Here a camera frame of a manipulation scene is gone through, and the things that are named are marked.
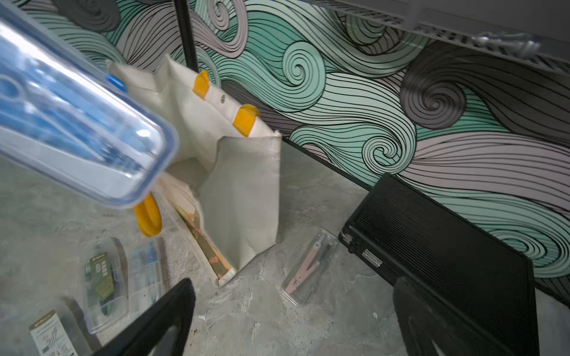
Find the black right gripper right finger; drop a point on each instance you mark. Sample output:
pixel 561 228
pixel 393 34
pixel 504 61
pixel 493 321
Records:
pixel 429 327

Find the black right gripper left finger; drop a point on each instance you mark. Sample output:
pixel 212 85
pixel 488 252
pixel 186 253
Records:
pixel 162 329

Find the green label compass case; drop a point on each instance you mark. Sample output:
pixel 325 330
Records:
pixel 104 286

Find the pink compass clear case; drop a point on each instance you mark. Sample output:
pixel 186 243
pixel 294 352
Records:
pixel 302 280

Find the white label compass case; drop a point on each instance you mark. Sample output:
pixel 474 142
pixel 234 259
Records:
pixel 54 328

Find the white canvas tote bag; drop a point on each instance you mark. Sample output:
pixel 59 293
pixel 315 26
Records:
pixel 224 183

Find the blue miffy compass case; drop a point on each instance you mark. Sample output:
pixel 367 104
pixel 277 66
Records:
pixel 67 119

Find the blue compass frosted case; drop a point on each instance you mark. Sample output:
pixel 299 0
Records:
pixel 145 277

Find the black ribbed hard case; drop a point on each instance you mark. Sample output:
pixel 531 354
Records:
pixel 400 232

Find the black frame post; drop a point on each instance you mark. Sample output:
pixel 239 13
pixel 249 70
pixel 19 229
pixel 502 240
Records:
pixel 186 34

